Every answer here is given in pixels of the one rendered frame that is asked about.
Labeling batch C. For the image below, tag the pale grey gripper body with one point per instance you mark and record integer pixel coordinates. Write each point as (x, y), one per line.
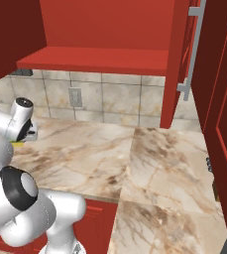
(32, 131)

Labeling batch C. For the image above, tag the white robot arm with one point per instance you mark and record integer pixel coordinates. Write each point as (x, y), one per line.
(6, 198)

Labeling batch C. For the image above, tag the yellow green sponge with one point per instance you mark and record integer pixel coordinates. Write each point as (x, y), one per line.
(18, 144)

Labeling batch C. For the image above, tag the dark grey under-cabinet fitting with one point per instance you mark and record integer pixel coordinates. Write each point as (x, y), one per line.
(21, 72)

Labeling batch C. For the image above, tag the red base cabinet front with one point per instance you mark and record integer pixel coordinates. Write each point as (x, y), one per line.
(98, 225)

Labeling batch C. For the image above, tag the red tall cabinet door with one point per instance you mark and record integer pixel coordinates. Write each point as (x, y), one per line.
(176, 59)

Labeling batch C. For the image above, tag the small dark hinge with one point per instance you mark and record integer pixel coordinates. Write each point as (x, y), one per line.
(209, 164)

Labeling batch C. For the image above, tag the dark red panelled door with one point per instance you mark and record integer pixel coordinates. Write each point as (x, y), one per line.
(222, 99)

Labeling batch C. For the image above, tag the grey wall socket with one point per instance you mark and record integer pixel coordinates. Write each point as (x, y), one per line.
(75, 97)

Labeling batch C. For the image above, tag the dark red wall cabinet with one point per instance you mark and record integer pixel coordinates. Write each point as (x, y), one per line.
(9, 36)

